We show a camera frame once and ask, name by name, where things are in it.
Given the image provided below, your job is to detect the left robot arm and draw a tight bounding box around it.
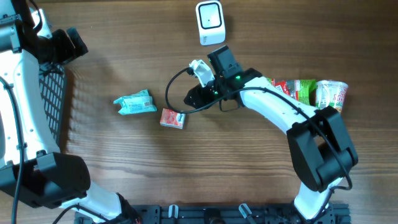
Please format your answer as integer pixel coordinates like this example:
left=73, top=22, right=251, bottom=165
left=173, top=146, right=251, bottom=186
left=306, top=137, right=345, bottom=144
left=1, top=1, right=141, bottom=223

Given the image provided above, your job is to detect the green gummy candy bag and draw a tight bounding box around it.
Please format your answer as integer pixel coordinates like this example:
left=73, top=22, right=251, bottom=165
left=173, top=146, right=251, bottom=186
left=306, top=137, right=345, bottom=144
left=266, top=77, right=317, bottom=106

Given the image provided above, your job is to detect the white barcode scanner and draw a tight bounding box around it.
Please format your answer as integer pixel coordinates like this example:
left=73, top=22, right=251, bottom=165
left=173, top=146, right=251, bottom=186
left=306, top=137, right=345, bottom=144
left=195, top=1, right=226, bottom=46

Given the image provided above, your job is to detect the red small box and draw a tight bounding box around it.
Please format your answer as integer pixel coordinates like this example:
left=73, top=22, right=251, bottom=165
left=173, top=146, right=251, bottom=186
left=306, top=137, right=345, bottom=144
left=160, top=108, right=185, bottom=129

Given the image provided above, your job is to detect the red snack stick packet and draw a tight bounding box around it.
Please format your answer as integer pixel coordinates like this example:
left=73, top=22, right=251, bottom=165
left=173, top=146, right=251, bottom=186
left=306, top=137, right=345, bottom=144
left=274, top=80, right=290, bottom=96

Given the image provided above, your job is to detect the teal tissue pack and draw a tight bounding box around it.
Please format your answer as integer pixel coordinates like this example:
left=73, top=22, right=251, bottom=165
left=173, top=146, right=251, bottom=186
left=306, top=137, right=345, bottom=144
left=113, top=90, right=157, bottom=115

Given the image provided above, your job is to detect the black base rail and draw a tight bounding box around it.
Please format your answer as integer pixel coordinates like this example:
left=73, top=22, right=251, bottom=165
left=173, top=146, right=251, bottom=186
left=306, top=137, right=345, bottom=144
left=74, top=202, right=352, bottom=224

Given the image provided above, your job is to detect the instant noodle cup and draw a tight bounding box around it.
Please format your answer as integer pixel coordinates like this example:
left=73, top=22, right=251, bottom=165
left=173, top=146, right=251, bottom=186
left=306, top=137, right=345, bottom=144
left=315, top=80, right=348, bottom=113

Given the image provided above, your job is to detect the grey plastic basket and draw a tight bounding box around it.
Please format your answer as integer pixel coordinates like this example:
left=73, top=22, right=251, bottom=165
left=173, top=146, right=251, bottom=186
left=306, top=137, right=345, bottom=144
left=39, top=64, right=67, bottom=145

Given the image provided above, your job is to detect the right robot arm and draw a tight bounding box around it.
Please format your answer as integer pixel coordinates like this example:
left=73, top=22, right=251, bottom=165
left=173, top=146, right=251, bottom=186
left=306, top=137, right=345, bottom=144
left=184, top=45, right=358, bottom=222

